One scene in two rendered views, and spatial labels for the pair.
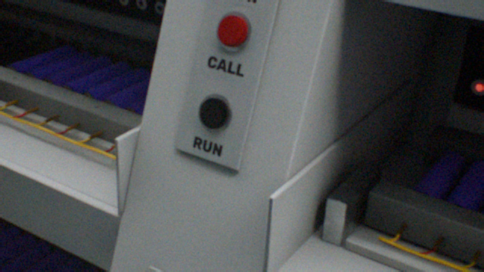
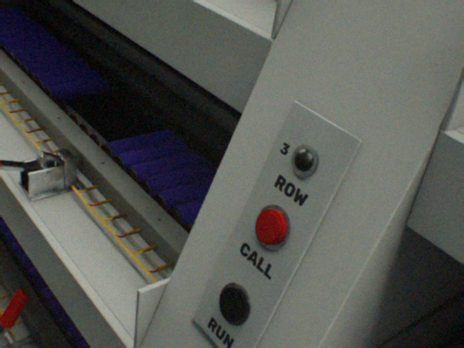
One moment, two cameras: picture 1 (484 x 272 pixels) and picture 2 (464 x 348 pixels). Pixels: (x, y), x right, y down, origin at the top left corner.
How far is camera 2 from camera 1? 0.12 m
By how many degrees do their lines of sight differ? 14
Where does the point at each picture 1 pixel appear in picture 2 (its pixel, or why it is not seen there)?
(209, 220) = not seen: outside the picture
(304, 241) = not seen: outside the picture
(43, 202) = (82, 304)
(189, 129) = (208, 307)
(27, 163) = (80, 261)
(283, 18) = (326, 234)
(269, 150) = not seen: outside the picture
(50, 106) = (121, 203)
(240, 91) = (263, 292)
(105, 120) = (161, 238)
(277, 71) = (306, 288)
